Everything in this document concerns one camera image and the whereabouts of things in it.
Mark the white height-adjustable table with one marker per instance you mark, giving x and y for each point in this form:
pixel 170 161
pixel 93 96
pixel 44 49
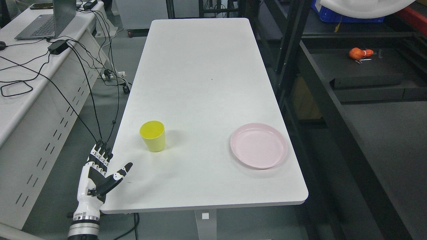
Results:
pixel 203 78

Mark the yellow plastic cup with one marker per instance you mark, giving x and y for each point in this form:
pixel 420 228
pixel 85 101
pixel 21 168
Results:
pixel 153 134

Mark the orange toy on shelf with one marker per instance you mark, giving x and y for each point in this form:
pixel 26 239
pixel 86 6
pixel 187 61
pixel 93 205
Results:
pixel 357 53

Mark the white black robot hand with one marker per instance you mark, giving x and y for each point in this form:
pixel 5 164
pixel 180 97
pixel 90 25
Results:
pixel 95 183

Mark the white power strip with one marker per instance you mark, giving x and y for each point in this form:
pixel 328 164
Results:
pixel 121 75

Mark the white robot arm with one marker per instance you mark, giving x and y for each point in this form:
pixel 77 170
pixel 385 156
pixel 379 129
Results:
pixel 84 228

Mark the black metal shelf rack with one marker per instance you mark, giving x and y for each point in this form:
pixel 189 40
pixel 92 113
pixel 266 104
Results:
pixel 359 126

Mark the grey laptop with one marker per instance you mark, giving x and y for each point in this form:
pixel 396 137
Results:
pixel 50 26

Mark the red shelf beam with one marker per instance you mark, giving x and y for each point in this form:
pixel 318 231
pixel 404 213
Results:
pixel 414 19

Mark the white side desk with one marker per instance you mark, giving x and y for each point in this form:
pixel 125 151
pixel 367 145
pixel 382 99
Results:
pixel 37 115

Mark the pink plastic plate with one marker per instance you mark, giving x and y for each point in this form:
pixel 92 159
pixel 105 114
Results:
pixel 258 145

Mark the black power adapter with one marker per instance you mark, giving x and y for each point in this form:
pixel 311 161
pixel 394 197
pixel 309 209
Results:
pixel 58 47

